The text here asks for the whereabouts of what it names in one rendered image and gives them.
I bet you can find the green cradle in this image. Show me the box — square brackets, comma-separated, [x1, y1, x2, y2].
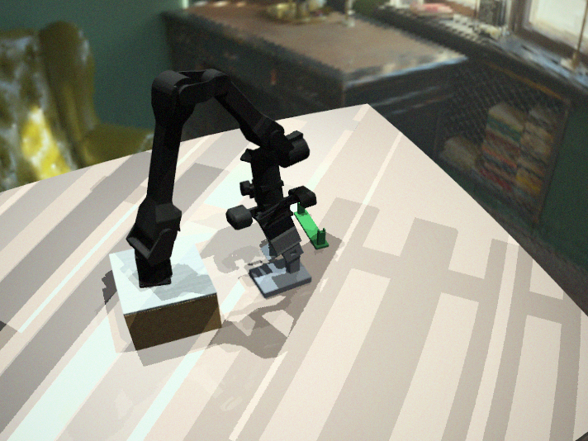
[294, 202, 329, 250]

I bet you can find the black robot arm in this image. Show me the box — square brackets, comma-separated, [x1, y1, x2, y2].
[126, 69, 310, 288]

